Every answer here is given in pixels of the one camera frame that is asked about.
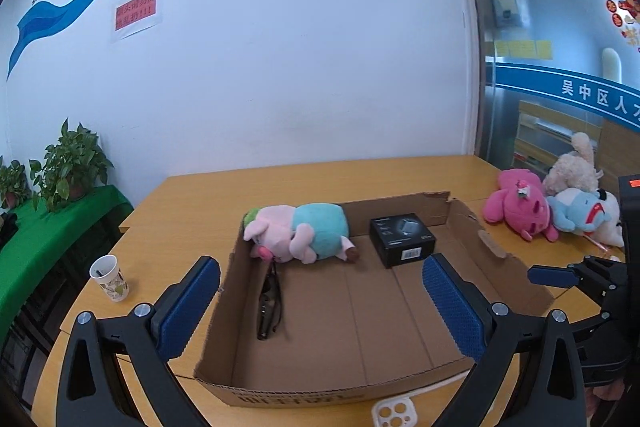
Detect patterned paper cup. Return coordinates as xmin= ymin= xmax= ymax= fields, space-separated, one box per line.
xmin=89 ymin=254 xmax=130 ymax=304

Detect white plush toy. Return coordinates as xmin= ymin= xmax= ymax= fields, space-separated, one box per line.
xmin=585 ymin=189 xmax=626 ymax=248

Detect red and white wall notice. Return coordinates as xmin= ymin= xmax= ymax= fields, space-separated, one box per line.
xmin=111 ymin=0 xmax=163 ymax=42

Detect black object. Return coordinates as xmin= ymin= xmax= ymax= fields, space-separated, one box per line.
xmin=0 ymin=212 xmax=18 ymax=248

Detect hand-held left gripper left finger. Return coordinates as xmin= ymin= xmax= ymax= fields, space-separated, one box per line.
xmin=54 ymin=255 xmax=221 ymax=427

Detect large potted green plant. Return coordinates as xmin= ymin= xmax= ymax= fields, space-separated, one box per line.
xmin=29 ymin=118 xmax=115 ymax=212

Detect small black product box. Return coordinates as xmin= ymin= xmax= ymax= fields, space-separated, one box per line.
xmin=370 ymin=213 xmax=437 ymax=269

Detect blue glass banner stripe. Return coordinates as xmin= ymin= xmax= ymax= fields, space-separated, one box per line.
xmin=492 ymin=62 xmax=640 ymax=130

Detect white cylinder lamp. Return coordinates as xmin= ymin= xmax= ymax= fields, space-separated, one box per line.
xmin=602 ymin=48 xmax=622 ymax=82

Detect blue and red plush toy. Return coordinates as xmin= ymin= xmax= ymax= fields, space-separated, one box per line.
xmin=546 ymin=188 xmax=613 ymax=235

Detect red window decorations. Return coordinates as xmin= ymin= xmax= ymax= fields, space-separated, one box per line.
xmin=602 ymin=0 xmax=640 ymax=52

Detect brown cardboard box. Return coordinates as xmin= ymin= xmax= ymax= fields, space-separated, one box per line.
xmin=194 ymin=192 xmax=556 ymax=409

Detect grey metal door frame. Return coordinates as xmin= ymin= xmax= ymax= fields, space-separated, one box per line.
xmin=457 ymin=0 xmax=498 ymax=162

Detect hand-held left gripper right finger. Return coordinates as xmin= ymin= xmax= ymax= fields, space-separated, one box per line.
xmin=422 ymin=253 xmax=593 ymax=427

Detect wooden desk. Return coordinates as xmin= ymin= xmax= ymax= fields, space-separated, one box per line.
xmin=30 ymin=154 xmax=640 ymax=427

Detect black glasses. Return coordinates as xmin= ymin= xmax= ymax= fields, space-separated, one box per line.
xmin=256 ymin=262 xmax=282 ymax=340

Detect pink bear plush toy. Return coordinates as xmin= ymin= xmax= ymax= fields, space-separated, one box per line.
xmin=482 ymin=168 xmax=560 ymax=243

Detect cream rabbit plush toy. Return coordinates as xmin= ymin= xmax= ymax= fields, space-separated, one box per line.
xmin=542 ymin=132 xmax=603 ymax=198

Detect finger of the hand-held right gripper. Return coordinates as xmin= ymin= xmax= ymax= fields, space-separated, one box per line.
xmin=527 ymin=256 xmax=628 ymax=308

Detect pink and teal pig plush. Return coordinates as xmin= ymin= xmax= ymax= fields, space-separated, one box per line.
xmin=243 ymin=203 xmax=360 ymax=264

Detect small potted green plant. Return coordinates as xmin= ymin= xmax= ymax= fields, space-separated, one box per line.
xmin=0 ymin=157 xmax=32 ymax=210

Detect row of yellow sticky notes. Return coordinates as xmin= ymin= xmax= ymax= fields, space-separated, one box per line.
xmin=492 ymin=39 xmax=553 ymax=60

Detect wooden cabinet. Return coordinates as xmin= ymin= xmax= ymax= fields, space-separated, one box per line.
xmin=515 ymin=99 xmax=640 ymax=188

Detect green covered side table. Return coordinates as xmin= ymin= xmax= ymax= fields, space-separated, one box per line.
xmin=0 ymin=184 xmax=135 ymax=348

